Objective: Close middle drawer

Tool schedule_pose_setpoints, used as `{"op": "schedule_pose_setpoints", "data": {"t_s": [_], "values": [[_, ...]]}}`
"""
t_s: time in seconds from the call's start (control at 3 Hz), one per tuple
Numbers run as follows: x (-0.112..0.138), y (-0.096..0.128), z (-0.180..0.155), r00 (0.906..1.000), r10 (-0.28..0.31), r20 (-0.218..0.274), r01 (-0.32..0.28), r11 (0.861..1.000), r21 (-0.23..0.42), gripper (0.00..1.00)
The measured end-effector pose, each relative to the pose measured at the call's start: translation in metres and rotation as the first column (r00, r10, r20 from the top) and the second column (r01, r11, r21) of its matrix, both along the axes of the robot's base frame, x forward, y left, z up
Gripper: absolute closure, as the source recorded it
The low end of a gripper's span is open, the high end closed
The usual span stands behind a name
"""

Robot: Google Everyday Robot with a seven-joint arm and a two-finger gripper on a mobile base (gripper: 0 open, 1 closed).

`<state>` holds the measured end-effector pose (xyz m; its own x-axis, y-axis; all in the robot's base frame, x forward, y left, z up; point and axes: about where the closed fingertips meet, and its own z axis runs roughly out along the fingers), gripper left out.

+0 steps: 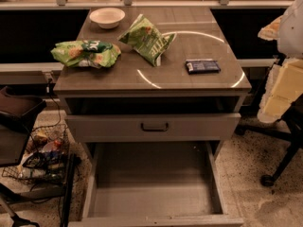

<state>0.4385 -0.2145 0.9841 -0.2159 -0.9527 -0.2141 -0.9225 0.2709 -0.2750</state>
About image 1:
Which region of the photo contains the black cable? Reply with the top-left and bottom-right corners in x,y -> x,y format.
27,76 -> 63,144

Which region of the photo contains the dark blue snack packet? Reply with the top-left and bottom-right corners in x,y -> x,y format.
185,59 -> 221,75

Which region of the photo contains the black office chair right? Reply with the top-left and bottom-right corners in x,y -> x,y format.
235,54 -> 303,187

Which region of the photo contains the white ceramic bowl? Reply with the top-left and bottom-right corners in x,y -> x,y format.
89,8 -> 125,29

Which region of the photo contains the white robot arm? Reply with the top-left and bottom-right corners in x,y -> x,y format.
257,0 -> 303,123

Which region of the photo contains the grey drawer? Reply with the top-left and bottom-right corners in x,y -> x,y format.
65,113 -> 241,143
68,142 -> 243,227

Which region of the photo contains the green chip bag left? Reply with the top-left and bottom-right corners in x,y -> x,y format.
51,40 -> 121,69

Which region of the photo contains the green chip bag upright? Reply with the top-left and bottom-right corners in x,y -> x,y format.
118,14 -> 176,67

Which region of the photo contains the grey drawer cabinet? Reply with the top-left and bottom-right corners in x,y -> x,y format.
54,7 -> 251,153

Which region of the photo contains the grey top drawer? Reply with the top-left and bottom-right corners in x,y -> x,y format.
65,113 -> 241,143

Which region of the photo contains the wire basket with items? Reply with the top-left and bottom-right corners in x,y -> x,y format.
2,124 -> 69,184

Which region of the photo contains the dark chair left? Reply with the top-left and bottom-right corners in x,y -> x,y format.
0,86 -> 46,227

